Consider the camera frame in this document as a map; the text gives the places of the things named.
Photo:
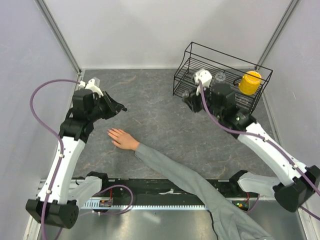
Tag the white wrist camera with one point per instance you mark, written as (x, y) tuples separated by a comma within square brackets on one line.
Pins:
[(203, 76), (93, 85)]

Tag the glitter nail polish bottle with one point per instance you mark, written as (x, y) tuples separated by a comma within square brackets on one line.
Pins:
[(185, 95)]

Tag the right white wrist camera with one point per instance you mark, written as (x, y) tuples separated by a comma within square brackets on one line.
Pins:
[(203, 76)]

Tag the person's bare hand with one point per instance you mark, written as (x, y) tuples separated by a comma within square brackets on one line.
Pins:
[(122, 139)]

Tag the white slotted cable duct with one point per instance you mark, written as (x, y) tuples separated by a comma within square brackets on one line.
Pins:
[(97, 204)]

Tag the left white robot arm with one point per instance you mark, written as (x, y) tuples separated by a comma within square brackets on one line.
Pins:
[(55, 204)]

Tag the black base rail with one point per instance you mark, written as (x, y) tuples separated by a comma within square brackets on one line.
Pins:
[(164, 192)]

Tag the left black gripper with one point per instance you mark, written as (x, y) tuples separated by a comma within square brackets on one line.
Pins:
[(113, 106)]

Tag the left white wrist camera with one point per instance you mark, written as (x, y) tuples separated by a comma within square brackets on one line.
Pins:
[(93, 85)]

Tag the black wire rack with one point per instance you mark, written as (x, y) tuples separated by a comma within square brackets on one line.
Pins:
[(220, 67)]

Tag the grey sleeved forearm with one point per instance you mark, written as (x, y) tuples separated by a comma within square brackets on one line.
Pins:
[(228, 221)]

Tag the clear glass cup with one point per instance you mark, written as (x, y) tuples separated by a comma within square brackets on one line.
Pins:
[(219, 78)]

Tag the yellow mug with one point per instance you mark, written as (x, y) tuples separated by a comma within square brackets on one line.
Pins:
[(249, 83)]

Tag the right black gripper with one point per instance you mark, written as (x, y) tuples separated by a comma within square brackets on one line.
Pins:
[(193, 99)]

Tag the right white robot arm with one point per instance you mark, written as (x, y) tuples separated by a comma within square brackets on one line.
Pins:
[(294, 182)]

